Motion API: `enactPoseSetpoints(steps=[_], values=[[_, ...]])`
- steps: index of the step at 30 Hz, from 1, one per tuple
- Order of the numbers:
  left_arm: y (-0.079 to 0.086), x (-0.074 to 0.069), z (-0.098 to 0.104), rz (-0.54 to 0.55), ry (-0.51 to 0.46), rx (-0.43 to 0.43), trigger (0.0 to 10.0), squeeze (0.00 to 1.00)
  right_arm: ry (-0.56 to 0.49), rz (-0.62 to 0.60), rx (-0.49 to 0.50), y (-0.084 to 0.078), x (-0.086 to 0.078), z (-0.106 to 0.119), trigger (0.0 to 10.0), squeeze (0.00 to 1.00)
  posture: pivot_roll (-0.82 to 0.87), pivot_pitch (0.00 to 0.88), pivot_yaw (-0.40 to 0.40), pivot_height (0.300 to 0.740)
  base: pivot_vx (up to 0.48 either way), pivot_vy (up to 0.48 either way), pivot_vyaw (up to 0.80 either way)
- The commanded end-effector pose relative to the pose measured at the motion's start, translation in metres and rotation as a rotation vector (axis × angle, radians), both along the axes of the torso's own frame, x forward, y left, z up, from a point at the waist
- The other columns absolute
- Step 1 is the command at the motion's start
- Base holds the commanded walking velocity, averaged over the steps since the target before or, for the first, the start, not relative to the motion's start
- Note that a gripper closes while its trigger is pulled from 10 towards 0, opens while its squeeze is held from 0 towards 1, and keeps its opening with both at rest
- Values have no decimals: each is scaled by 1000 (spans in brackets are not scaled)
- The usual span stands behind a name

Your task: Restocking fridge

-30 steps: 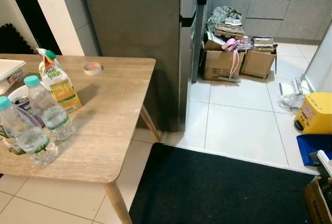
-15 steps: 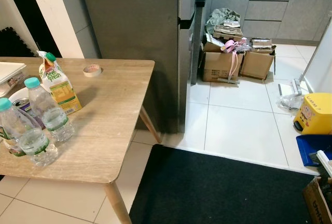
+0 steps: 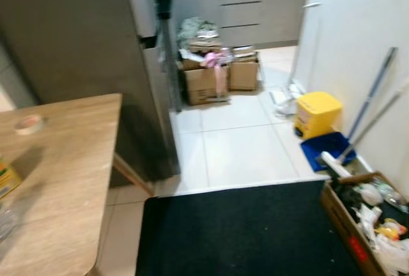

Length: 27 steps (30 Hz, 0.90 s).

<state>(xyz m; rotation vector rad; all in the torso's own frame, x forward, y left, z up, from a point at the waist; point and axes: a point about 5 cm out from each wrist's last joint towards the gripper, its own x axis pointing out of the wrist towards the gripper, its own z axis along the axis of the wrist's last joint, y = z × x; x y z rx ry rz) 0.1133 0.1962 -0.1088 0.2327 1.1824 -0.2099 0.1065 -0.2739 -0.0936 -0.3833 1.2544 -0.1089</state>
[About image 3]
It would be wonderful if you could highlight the grey fridge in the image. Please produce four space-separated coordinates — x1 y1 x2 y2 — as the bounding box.
0 0 181 182

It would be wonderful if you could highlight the clear empty plastic bottle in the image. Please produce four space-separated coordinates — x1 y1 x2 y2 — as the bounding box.
378 183 405 211

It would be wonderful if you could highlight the crumpled white paper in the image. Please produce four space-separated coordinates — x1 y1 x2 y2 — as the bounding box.
358 183 384 208

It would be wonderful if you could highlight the blue dustpan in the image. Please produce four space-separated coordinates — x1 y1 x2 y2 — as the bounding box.
300 132 357 173

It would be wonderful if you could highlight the yellow pedal bin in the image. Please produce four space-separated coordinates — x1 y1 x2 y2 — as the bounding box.
293 92 344 140

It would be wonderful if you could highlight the yellow orange wrapper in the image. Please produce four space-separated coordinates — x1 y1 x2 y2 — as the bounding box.
377 218 408 240

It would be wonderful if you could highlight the cardboard rubbish box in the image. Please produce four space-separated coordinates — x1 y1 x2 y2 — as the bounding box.
320 172 409 276

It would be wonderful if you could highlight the crumpled white plastic bag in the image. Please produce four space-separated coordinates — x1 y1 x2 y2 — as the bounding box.
373 234 409 275

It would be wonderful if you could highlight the small cardboard box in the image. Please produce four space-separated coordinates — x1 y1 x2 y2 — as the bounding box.
228 49 260 91

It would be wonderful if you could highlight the black floor mat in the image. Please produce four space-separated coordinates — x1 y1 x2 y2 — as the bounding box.
135 180 365 276

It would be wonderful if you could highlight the pink ribbon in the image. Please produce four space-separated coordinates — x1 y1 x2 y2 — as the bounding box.
201 51 232 98

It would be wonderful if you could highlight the large cardboard box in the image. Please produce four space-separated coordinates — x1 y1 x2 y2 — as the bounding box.
184 64 229 106

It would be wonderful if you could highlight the grey green wrapped bundle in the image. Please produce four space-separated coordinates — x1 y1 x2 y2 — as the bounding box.
178 17 221 53

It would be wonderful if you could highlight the wooden table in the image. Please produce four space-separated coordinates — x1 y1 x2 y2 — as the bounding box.
0 94 154 276

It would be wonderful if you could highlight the beige tape roll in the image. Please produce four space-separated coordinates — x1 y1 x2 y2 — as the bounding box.
14 114 45 136

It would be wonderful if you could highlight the yellow green packet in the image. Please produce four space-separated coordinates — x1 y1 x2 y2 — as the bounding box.
0 158 23 201

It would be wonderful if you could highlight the white handled mop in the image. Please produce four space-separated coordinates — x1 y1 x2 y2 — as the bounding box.
318 81 409 180

